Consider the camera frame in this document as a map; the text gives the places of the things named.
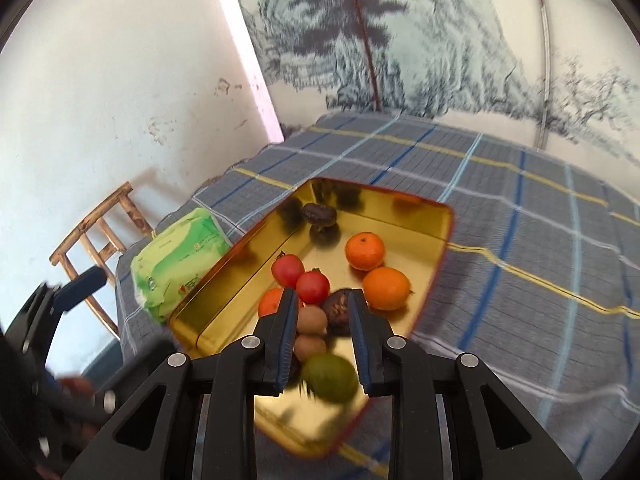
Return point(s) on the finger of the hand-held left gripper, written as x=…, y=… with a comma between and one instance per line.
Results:
x=80, y=285
x=37, y=305

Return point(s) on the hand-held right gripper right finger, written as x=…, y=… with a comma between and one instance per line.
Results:
x=357, y=345

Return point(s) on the dark brown water chestnut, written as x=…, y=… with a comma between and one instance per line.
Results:
x=336, y=310
x=319, y=213

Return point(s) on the red tin box gold interior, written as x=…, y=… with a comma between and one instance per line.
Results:
x=400, y=220

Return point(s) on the person's left hand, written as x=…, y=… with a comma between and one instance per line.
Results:
x=76, y=385

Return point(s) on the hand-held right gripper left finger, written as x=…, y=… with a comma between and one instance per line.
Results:
x=287, y=340

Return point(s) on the ink landscape painted screen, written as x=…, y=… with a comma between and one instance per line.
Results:
x=425, y=35

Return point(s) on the blue plaid bed sheet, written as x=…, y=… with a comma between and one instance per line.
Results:
x=525, y=260

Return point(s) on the wooden chair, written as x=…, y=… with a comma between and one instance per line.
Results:
x=100, y=220

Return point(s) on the brown longan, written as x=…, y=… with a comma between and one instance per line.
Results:
x=311, y=319
x=309, y=346

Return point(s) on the green wet wipes packet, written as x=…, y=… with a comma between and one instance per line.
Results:
x=175, y=260

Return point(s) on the red tomato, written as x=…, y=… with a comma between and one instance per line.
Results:
x=287, y=270
x=312, y=286

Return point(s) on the orange mandarin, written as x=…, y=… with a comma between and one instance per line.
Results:
x=269, y=302
x=365, y=251
x=386, y=287

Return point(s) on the green tomato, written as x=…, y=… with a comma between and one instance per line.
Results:
x=330, y=377

